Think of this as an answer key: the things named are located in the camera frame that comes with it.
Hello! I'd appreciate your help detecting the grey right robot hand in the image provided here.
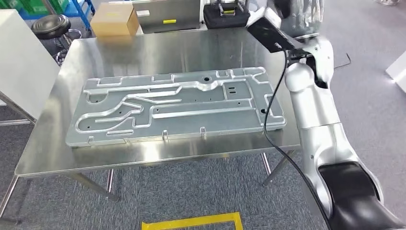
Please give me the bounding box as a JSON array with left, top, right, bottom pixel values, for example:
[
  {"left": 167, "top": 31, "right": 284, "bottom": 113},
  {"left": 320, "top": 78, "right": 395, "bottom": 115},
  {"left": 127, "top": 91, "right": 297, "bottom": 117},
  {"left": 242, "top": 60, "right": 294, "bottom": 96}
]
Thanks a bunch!
[{"left": 270, "top": 0, "right": 324, "bottom": 39}]

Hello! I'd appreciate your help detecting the stainless steel workbench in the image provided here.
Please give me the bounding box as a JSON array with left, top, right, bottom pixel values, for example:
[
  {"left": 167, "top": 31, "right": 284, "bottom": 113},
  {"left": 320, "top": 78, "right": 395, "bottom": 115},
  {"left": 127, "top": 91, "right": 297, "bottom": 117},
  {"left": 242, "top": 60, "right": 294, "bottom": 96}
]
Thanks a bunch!
[{"left": 0, "top": 28, "right": 305, "bottom": 223}]

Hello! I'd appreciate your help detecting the blue metal shelf rack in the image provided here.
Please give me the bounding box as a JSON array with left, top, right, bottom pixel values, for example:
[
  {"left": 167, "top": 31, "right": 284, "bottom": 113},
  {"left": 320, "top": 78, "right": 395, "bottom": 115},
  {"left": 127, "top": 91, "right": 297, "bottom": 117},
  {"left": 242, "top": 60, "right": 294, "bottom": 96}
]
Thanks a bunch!
[{"left": 19, "top": 0, "right": 96, "bottom": 33}]

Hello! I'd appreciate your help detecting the black carrying case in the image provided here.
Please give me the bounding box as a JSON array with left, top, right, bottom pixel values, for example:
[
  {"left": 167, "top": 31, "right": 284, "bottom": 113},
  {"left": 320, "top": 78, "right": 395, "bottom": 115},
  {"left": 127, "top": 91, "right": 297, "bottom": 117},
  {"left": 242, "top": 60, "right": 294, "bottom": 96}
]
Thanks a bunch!
[{"left": 203, "top": 1, "right": 252, "bottom": 30}]

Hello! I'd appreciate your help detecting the white cabinet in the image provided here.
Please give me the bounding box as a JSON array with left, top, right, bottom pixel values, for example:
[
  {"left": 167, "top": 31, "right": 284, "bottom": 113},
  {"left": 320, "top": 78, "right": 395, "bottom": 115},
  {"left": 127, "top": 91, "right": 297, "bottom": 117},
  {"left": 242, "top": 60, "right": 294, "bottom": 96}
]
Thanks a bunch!
[
  {"left": 0, "top": 9, "right": 61, "bottom": 121},
  {"left": 385, "top": 50, "right": 406, "bottom": 95}
]

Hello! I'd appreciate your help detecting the grey metal box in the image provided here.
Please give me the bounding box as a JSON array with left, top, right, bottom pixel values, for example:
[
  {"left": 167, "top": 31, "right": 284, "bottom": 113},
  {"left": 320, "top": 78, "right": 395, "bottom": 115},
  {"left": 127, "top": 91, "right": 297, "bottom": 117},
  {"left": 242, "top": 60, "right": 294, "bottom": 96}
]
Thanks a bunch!
[{"left": 132, "top": 0, "right": 203, "bottom": 35}]

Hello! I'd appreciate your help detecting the machined aluminium fixture plate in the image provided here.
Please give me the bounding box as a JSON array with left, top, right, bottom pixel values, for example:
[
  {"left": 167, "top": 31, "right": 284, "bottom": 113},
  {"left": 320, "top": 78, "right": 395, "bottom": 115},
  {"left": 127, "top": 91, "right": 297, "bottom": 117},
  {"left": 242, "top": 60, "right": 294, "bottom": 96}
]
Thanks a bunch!
[{"left": 66, "top": 67, "right": 287, "bottom": 147}]

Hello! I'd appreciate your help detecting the cardboard box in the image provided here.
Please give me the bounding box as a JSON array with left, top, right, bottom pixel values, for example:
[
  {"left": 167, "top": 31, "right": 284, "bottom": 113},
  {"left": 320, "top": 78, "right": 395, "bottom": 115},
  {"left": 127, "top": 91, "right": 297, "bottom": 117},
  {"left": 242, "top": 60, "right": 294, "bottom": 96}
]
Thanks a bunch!
[{"left": 90, "top": 2, "right": 140, "bottom": 37}]

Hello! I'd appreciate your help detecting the yellow floor tape square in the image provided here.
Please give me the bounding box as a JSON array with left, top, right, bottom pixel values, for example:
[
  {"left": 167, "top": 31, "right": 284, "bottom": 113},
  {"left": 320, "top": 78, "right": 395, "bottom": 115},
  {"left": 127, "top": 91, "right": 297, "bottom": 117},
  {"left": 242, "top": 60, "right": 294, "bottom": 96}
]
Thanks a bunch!
[{"left": 141, "top": 212, "right": 243, "bottom": 230}]

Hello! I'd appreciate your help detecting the green plastic crate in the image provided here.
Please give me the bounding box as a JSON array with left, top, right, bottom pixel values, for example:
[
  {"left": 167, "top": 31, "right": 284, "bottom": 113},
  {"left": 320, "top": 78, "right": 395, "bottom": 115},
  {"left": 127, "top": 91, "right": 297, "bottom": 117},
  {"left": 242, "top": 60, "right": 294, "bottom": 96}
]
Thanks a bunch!
[
  {"left": 0, "top": 0, "right": 25, "bottom": 10},
  {"left": 47, "top": 0, "right": 70, "bottom": 14}
]

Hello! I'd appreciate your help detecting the black round stool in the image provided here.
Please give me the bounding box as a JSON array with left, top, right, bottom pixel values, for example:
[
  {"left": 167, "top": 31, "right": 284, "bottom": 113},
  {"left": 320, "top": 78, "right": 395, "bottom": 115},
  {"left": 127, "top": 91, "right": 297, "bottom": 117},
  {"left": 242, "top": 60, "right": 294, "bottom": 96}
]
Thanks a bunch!
[{"left": 31, "top": 14, "right": 84, "bottom": 66}]

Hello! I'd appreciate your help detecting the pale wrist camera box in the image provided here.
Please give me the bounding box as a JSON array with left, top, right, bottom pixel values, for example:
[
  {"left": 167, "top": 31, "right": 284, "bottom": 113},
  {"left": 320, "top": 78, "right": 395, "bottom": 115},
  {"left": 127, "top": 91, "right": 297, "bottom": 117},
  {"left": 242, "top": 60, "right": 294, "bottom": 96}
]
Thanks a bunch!
[{"left": 247, "top": 6, "right": 304, "bottom": 54}]

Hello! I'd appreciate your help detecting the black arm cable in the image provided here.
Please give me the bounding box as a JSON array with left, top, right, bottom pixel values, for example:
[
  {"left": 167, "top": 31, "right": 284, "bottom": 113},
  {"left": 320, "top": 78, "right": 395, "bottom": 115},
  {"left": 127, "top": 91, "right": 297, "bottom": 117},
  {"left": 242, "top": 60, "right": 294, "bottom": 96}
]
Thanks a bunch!
[{"left": 263, "top": 47, "right": 334, "bottom": 230}]

